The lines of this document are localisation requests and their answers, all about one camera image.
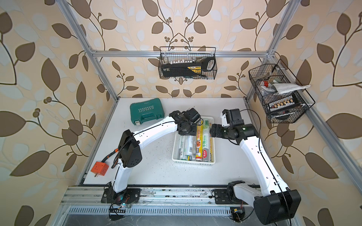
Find yellow wrap roll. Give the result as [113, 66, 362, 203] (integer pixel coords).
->
[195, 125, 203, 162]

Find white plastic basket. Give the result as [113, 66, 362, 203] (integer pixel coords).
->
[172, 116, 216, 165]

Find clear plastic wrap roll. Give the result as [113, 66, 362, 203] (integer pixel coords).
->
[178, 136, 186, 160]

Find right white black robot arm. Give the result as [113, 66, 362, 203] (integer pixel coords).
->
[210, 109, 301, 225]

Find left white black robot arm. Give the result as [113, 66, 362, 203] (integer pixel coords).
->
[109, 108, 202, 194]

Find green plastic tool case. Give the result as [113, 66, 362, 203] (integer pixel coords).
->
[130, 98, 165, 125]

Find black bit set holder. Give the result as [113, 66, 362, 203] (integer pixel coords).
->
[266, 94, 303, 114]

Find black yellow hand saw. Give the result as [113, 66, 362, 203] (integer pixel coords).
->
[158, 57, 217, 80]

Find white paper sheet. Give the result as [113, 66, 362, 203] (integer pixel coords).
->
[272, 83, 311, 94]

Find red black pliers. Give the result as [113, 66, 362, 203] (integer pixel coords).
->
[101, 148, 121, 169]

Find right black wire basket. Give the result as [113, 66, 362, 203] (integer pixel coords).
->
[248, 60, 315, 123]

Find black wire basket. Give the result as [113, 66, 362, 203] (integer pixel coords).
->
[248, 60, 315, 123]
[158, 46, 217, 80]

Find back black wire basket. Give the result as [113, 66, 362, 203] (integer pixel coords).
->
[158, 46, 217, 80]

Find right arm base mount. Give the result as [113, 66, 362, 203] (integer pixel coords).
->
[212, 189, 242, 205]

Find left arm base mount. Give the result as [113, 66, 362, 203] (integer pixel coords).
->
[101, 187, 141, 204]

